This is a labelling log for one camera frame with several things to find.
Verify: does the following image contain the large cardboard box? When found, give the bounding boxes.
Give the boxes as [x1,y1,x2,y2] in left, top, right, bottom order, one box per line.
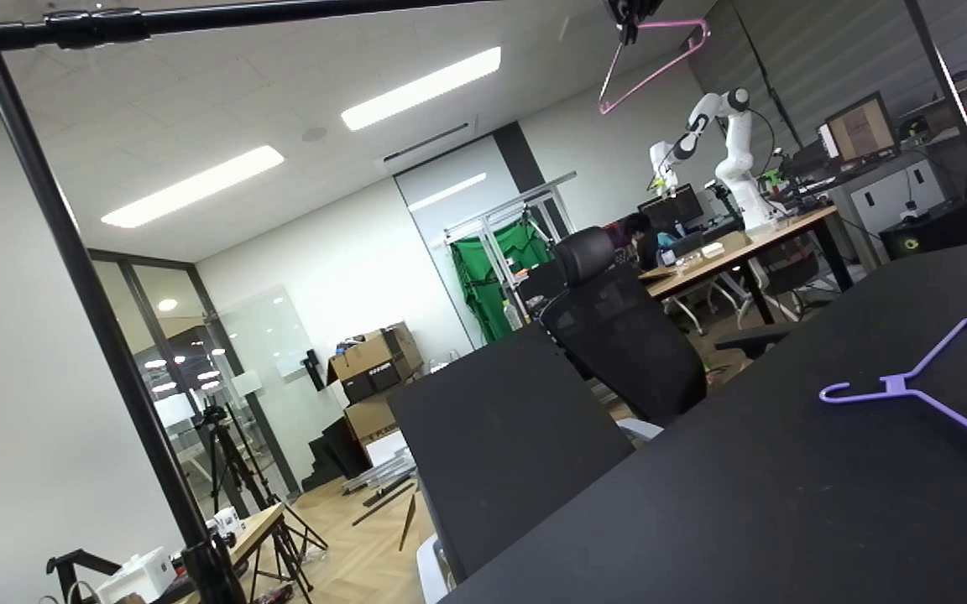
[329,320,426,390]

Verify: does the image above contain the ceiling air vent slot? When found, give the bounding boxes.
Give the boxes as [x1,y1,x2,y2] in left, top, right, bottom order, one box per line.
[379,121,474,169]

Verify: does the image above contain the large green hanging cloth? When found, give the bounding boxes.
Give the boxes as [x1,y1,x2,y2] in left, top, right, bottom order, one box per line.
[445,234,518,351]

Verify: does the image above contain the long wooden desk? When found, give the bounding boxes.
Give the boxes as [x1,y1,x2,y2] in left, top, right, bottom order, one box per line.
[638,203,855,328]

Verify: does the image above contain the white box device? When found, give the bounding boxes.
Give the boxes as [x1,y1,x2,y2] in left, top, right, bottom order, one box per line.
[93,548,176,604]

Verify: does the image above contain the black metal clothes rail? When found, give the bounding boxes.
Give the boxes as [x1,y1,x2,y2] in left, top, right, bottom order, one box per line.
[0,0,967,604]

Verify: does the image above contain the small wooden stool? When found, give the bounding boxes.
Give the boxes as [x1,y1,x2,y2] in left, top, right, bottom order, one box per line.
[223,499,319,604]

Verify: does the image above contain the small cardboard box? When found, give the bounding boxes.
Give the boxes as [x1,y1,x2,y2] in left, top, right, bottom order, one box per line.
[343,395,400,446]

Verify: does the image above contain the dark desk monitor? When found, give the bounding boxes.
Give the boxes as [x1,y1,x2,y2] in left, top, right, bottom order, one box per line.
[633,181,710,232]

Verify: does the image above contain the glass whiteboard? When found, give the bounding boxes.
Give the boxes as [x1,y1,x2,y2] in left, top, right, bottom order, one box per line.
[217,286,319,390]

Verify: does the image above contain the black bag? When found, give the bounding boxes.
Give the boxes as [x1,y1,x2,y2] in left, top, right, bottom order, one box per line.
[300,417,377,493]

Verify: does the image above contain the small green hanging cloth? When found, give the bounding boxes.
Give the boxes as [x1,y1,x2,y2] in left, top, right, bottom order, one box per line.
[492,215,561,278]

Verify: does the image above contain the white drawer cabinet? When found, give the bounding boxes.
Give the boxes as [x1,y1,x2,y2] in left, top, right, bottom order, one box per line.
[839,156,946,238]

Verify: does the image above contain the black camera tripod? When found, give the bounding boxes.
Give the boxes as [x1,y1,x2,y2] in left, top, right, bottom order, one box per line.
[192,399,333,584]

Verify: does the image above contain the black mesh office chair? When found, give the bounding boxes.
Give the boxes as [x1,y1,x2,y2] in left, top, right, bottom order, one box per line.
[533,226,710,430]

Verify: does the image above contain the computer monitor with lit screen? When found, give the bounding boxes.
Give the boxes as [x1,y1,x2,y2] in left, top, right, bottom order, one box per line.
[817,91,898,164]

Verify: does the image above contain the black storage box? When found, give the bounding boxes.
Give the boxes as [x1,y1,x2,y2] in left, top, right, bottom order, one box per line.
[340,363,408,405]

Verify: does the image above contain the long ceiling light panel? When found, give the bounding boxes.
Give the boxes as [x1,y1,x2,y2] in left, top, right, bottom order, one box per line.
[96,145,290,232]
[340,44,507,135]

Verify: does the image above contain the purple clothes hanger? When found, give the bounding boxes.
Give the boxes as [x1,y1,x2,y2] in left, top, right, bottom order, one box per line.
[817,312,967,467]

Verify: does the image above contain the thin black stand pole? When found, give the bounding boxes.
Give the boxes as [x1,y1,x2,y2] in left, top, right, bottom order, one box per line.
[739,21,808,215]

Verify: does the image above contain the pink clothes hanger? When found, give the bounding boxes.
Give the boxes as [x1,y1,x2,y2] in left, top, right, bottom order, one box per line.
[593,13,715,119]

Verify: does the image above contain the silver garment rack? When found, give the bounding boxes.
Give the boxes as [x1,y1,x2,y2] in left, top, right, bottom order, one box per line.
[444,169,581,340]

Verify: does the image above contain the black flat panel board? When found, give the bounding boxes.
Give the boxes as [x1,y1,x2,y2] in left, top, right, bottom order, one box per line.
[387,327,638,584]

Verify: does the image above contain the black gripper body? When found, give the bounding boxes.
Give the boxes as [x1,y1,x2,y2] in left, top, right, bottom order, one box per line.
[607,0,664,24]

